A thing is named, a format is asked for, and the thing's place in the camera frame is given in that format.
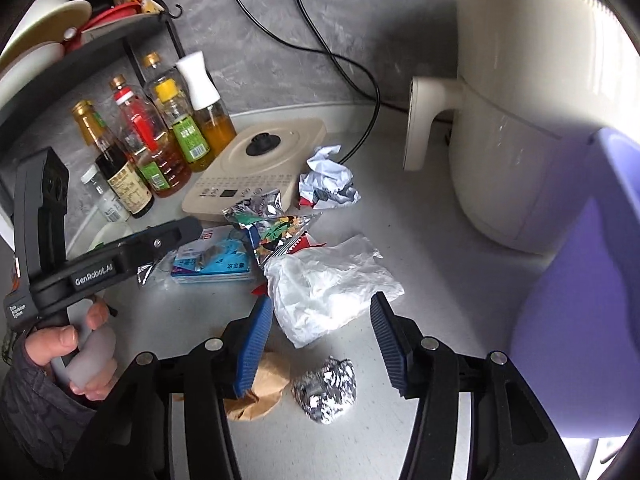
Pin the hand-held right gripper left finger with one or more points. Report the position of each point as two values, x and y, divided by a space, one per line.
255 345

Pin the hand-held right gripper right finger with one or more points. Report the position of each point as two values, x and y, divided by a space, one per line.
390 345

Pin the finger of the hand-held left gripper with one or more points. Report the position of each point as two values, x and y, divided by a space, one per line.
170 237

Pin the brown paper bag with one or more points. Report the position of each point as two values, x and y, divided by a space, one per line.
270 380

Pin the blue white booklet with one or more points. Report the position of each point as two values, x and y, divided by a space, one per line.
220 262

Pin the red wrapper scrap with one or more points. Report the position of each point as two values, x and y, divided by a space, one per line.
259 289

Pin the foil ball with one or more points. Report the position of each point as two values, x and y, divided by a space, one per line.
325 390

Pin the silver foil snack wrapper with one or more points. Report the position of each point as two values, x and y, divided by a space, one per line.
252 207

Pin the white plastic bag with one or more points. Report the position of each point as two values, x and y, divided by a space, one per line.
325 285

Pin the colourful printed snack wrapper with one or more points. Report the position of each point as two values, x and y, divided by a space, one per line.
282 240

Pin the white paper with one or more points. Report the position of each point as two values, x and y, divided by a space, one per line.
327 175

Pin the purple plastic bin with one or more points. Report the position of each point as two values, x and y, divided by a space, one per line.
590 285

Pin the person's left forearm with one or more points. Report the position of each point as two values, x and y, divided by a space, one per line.
30 410

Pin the person's left hand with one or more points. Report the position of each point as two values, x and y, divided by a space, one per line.
52 345

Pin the dark soy sauce bottle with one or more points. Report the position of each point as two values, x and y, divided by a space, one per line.
127 185

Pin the small clear jar white lid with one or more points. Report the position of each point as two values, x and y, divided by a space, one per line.
107 200

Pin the red cap oil bottle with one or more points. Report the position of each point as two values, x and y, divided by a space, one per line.
160 160

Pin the yellow cap green label bottle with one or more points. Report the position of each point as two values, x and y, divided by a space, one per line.
190 140

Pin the white top oil dispenser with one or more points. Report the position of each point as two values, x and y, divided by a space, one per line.
217 130

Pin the cream blender base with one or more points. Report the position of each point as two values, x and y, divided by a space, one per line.
290 160

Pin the gold cap clear bottle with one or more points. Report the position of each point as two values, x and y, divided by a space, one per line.
150 61
119 82

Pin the small white bowl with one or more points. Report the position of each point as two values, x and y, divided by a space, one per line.
25 70

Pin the black shelf rack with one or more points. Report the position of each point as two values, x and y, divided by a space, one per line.
75 60

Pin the large white bowl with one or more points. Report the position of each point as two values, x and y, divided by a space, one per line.
45 20

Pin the red plastic lid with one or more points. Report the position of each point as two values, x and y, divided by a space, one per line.
110 17

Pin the white air fryer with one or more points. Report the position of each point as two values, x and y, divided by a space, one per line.
525 110

